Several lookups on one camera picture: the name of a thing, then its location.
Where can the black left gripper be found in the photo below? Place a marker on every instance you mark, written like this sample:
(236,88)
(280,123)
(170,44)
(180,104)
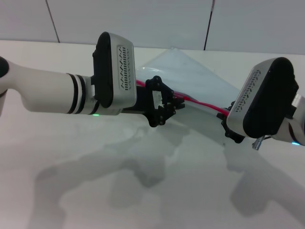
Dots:
(143,100)

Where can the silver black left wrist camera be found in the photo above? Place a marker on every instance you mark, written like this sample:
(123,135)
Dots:
(119,71)

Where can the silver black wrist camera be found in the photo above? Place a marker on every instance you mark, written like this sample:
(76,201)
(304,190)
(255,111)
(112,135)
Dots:
(264,100)
(119,71)

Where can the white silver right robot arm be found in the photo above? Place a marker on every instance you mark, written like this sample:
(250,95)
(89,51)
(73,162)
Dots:
(295,128)

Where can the silver metal connector plug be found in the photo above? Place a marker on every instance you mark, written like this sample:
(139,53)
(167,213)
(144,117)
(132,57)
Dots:
(257,143)

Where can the clear document bag red zipper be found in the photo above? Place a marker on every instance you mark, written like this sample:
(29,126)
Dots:
(190,71)

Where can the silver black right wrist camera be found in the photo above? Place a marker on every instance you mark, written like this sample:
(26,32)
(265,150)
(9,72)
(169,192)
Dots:
(264,100)

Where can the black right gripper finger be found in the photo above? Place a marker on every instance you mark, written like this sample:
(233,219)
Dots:
(224,114)
(232,133)

